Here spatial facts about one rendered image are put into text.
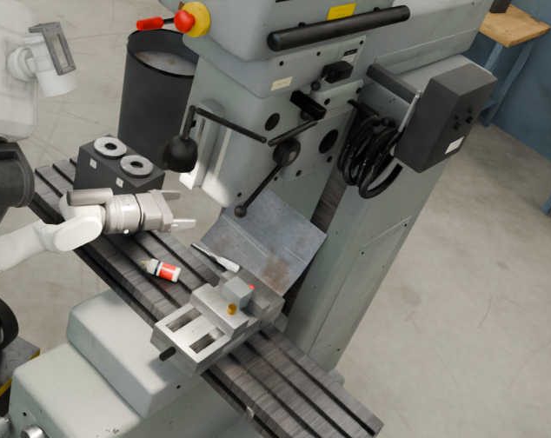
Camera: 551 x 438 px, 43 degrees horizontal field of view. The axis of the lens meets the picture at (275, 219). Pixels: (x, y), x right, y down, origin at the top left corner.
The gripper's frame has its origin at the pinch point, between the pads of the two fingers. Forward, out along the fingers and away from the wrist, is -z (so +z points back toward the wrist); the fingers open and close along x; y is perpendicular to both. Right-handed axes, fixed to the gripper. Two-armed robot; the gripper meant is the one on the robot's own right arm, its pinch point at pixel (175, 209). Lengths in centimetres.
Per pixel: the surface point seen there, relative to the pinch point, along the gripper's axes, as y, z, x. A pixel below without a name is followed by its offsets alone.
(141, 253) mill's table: 29.6, -2.0, 15.3
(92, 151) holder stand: 11.0, 8.0, 38.3
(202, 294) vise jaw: 18.5, -6.8, -11.9
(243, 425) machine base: 102, -48, -5
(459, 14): -49, -77, 15
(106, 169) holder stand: 12.3, 5.8, 31.6
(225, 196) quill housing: -12.9, -4.9, -11.2
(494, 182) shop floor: 122, -319, 135
